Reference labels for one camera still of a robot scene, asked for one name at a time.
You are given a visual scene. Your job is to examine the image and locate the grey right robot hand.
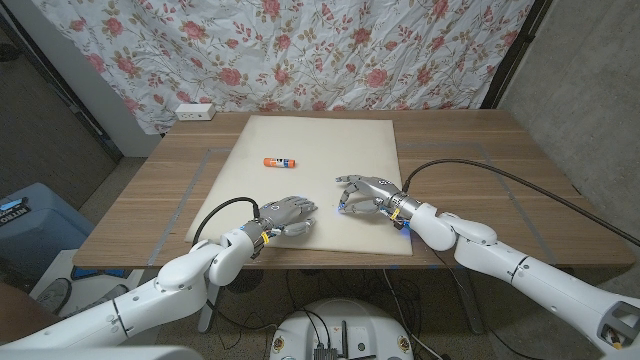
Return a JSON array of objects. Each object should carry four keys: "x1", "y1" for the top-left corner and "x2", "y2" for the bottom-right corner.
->
[{"x1": 335, "y1": 174, "x2": 406, "y2": 216}]

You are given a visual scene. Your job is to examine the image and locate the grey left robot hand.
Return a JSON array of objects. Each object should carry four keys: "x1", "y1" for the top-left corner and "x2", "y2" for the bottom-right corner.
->
[{"x1": 258, "y1": 195, "x2": 319, "y2": 237}]

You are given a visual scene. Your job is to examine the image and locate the cream foam board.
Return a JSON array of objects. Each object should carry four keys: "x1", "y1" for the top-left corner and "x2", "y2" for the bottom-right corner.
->
[{"x1": 184, "y1": 114, "x2": 414, "y2": 257}]

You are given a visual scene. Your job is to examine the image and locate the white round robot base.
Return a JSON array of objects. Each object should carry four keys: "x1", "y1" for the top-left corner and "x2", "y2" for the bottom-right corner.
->
[{"x1": 269, "y1": 298, "x2": 415, "y2": 360}]

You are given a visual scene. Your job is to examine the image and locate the grey tape strip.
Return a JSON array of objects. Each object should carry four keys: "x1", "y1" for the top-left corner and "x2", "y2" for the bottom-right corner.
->
[{"x1": 147, "y1": 147, "x2": 231, "y2": 266}]

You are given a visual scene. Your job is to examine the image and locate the white table leg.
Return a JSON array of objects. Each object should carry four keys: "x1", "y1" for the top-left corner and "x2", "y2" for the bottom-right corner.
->
[{"x1": 198, "y1": 284, "x2": 224, "y2": 334}]

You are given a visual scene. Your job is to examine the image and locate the white power strip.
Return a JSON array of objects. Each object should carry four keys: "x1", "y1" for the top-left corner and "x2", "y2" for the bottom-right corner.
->
[{"x1": 174, "y1": 102, "x2": 217, "y2": 122}]

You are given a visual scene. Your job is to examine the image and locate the grey table leg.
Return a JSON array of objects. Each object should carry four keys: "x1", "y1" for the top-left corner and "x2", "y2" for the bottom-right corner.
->
[{"x1": 452, "y1": 269, "x2": 486, "y2": 335}]

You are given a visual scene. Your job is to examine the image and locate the floral backdrop cloth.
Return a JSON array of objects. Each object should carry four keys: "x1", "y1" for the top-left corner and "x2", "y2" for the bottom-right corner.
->
[{"x1": 30, "y1": 0, "x2": 536, "y2": 136}]

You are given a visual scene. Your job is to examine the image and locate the black backdrop stand pole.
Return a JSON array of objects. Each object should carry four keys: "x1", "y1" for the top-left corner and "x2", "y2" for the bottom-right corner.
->
[{"x1": 480, "y1": 0, "x2": 554, "y2": 110}]

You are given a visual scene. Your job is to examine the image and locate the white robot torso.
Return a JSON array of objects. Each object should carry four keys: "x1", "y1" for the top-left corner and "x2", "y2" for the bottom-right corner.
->
[{"x1": 0, "y1": 345, "x2": 204, "y2": 360}]

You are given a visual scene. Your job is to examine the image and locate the blue plastic bin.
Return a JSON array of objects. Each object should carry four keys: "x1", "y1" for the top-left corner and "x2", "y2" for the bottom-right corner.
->
[{"x1": 0, "y1": 182, "x2": 96, "y2": 291}]

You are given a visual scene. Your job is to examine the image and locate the brown trouser leg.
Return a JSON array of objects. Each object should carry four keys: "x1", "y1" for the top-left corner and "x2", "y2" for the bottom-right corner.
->
[{"x1": 0, "y1": 279, "x2": 54, "y2": 344}]

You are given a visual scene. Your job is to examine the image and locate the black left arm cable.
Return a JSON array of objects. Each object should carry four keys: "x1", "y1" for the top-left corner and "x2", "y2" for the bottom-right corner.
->
[{"x1": 192, "y1": 196, "x2": 262, "y2": 246}]

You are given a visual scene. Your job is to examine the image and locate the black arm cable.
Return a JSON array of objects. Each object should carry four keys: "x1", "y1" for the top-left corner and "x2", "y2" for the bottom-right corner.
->
[
  {"x1": 192, "y1": 196, "x2": 262, "y2": 246},
  {"x1": 401, "y1": 158, "x2": 640, "y2": 235}
]

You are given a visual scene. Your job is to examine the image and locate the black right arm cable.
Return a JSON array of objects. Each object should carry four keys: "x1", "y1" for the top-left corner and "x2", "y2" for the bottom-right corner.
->
[{"x1": 401, "y1": 158, "x2": 640, "y2": 235}]

